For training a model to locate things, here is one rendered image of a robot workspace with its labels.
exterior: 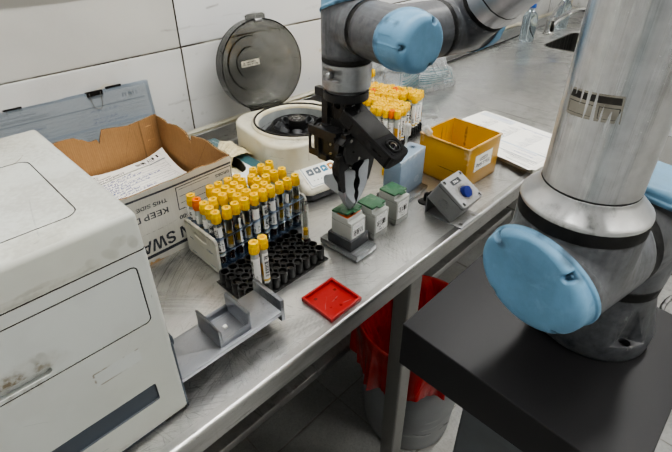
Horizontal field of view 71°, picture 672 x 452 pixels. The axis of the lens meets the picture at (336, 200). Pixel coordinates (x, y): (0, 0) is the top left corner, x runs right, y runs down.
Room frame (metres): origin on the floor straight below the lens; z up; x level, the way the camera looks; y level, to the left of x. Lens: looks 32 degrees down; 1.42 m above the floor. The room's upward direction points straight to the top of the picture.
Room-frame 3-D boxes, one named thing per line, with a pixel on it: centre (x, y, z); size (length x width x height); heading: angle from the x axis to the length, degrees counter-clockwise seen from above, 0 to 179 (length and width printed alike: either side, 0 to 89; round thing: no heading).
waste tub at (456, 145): (0.99, -0.28, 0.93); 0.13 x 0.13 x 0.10; 43
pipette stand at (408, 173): (0.89, -0.15, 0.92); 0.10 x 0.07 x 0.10; 142
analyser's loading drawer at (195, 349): (0.45, 0.17, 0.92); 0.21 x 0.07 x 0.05; 136
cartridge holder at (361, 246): (0.70, -0.02, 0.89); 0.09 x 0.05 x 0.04; 48
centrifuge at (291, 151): (1.01, 0.08, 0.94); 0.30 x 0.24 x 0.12; 37
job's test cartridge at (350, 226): (0.70, -0.02, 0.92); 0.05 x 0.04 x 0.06; 48
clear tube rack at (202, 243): (0.73, 0.16, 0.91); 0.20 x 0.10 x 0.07; 136
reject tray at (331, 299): (0.56, 0.01, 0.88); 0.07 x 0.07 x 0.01; 46
